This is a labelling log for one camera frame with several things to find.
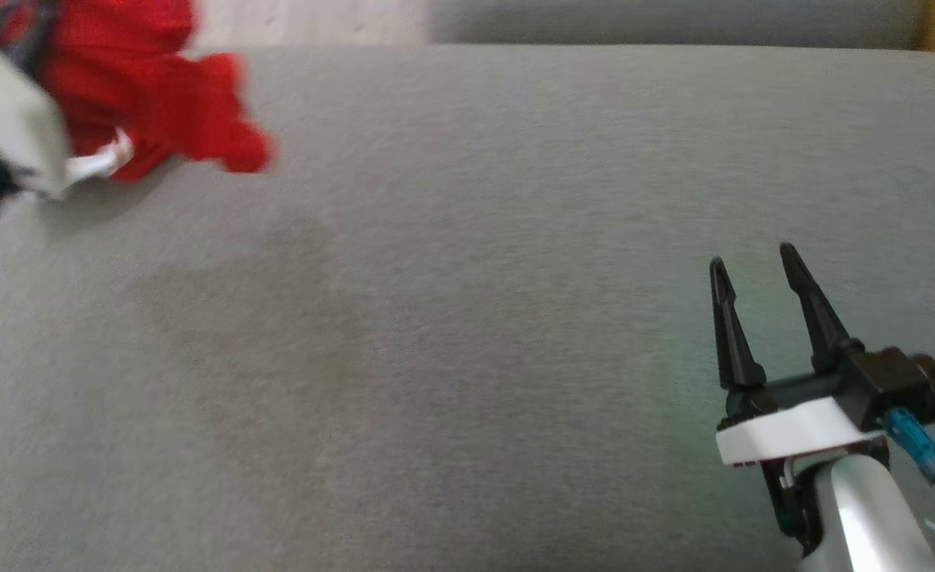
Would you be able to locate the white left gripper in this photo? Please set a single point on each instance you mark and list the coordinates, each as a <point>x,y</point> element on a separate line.
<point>14,119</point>

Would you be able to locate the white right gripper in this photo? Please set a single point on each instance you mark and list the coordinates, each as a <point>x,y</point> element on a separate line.
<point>793,433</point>

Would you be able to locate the red jersey with white trim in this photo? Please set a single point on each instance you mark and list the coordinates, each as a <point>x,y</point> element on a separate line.
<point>141,87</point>

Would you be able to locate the small grey sofa cushion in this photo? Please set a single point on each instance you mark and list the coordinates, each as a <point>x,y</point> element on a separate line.
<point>674,20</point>

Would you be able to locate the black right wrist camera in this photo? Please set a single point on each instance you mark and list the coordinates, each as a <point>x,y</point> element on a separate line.
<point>896,381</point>

